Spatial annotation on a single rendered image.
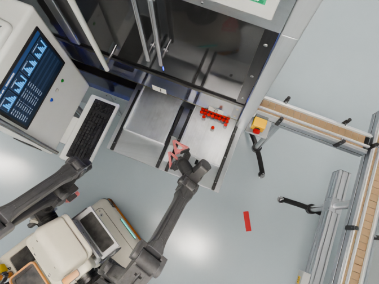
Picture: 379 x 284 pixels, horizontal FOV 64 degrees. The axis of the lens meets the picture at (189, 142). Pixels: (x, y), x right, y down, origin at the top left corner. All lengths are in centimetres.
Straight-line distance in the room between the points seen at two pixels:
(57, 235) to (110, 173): 144
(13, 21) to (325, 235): 207
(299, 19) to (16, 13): 109
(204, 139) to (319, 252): 104
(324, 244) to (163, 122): 129
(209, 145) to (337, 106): 163
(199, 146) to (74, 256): 89
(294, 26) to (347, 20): 265
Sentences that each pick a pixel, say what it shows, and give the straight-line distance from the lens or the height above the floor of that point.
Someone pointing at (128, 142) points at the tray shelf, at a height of 88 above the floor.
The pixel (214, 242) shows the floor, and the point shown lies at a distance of 262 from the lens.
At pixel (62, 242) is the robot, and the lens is 134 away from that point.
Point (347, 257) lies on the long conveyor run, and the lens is 188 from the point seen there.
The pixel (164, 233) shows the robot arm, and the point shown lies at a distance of 109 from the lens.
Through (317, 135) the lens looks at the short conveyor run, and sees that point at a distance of 190.
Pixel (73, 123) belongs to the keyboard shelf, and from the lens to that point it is 204.
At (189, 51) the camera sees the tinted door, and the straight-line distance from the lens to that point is 129.
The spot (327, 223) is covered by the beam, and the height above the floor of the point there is 55.
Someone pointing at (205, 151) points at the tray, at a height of 88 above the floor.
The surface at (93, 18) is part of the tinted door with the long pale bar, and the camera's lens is 145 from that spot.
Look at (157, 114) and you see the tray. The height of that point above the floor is 88.
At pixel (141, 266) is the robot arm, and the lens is 103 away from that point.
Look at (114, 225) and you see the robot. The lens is 239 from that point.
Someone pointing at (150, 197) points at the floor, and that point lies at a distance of 264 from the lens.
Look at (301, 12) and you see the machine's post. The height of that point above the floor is 191.
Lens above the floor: 261
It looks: 75 degrees down
